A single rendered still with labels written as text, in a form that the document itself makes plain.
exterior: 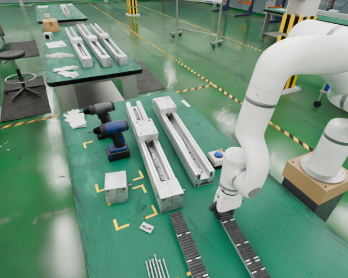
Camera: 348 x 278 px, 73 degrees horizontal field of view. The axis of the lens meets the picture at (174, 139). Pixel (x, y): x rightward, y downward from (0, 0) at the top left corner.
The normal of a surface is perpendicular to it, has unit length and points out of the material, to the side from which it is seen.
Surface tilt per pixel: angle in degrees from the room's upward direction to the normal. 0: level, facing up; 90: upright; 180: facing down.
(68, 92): 90
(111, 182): 0
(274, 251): 0
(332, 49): 77
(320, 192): 90
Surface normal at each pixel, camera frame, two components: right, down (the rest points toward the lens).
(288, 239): 0.01, -0.81
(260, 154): 0.36, -0.20
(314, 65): -0.23, 0.72
